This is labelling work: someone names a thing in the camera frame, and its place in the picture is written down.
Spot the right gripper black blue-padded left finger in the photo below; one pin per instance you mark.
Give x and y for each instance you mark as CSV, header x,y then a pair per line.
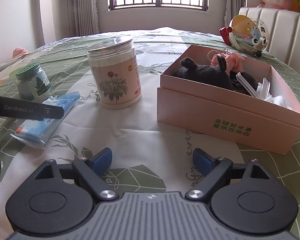
x,y
56,198

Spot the blue wet wipes pack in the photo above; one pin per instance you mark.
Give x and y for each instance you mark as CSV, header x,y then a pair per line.
x,y
35,133

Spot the green patterned bed sheet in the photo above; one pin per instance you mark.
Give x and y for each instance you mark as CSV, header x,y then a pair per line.
x,y
148,155

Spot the white floral lidded jar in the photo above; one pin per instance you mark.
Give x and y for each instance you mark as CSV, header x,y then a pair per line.
x,y
114,66

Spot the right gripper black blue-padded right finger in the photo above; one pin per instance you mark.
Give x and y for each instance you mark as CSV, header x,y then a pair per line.
x,y
247,198

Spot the left beige curtain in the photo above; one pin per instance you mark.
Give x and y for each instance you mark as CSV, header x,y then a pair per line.
x,y
82,17

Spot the green lidded small jar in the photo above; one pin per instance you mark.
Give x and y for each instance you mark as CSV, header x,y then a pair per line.
x,y
33,83

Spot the white cloth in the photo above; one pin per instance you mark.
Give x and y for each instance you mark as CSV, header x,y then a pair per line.
x,y
259,90

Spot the clear round toy bag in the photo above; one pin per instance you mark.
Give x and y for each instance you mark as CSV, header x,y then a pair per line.
x,y
247,35

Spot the cream padded headboard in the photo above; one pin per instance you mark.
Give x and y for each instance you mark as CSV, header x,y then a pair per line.
x,y
284,33

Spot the black plush toy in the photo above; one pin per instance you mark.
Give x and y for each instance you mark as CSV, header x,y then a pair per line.
x,y
209,75

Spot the pink object at bed edge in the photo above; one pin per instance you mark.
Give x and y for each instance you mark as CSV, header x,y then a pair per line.
x,y
18,52

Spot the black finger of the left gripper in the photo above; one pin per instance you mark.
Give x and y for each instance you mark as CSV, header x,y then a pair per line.
x,y
22,109

